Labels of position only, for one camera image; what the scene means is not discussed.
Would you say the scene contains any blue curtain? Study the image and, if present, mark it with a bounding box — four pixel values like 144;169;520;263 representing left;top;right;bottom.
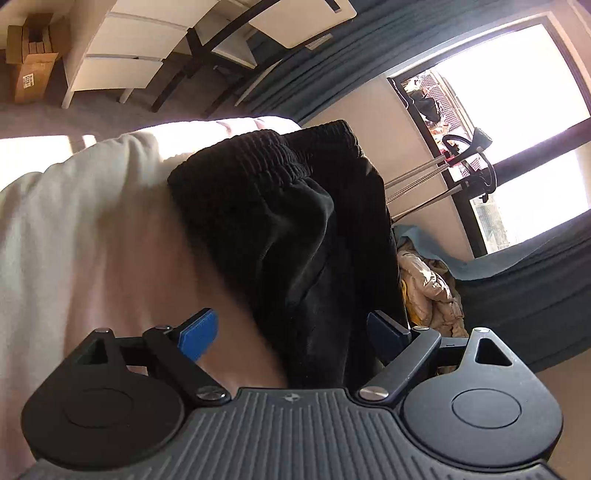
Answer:
394;211;590;372
245;1;545;123

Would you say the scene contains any white wooden chair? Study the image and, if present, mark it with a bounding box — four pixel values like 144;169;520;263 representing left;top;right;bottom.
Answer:
151;1;356;117

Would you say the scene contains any left blue curtain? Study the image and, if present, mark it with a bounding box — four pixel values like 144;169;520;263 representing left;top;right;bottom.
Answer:
245;1;545;123

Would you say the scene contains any garment steamer stand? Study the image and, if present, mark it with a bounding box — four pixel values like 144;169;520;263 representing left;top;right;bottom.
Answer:
382;126;499;222

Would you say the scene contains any cardboard box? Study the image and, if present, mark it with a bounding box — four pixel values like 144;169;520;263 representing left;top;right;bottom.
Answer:
6;13;58;104

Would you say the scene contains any beige puffer jacket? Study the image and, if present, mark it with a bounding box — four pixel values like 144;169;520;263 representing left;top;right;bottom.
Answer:
397;240;469;338

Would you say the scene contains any white dresser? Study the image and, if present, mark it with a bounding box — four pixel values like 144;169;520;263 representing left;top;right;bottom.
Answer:
61;0;216;109

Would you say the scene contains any right blue curtain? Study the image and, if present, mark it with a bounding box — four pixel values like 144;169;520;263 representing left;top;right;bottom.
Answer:
394;211;590;372

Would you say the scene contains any black garment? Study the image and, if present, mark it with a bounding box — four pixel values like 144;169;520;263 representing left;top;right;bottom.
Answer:
167;120;406;390

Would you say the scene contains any black framed window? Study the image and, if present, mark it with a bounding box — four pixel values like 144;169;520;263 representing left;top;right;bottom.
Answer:
390;16;590;254

